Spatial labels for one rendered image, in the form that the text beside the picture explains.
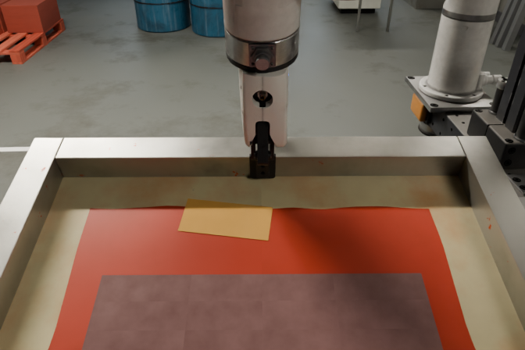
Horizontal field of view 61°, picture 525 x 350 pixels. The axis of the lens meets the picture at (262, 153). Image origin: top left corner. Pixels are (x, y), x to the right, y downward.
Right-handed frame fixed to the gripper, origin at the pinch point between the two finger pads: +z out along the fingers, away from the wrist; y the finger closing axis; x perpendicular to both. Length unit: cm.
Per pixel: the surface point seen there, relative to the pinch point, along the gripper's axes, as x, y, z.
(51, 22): 223, 398, 199
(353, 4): -117, 486, 225
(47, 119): 155, 208, 172
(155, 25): 116, 412, 211
